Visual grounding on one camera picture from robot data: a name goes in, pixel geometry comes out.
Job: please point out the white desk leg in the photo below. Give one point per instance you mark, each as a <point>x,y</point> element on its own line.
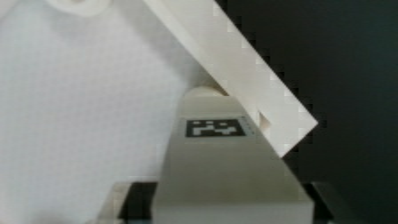
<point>225,183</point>

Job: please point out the white desk top tray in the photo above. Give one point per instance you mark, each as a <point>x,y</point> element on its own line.
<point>101,60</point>

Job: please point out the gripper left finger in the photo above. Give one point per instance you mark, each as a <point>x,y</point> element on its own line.
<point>126,207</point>

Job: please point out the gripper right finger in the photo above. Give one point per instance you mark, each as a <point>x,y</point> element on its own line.
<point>332,213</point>

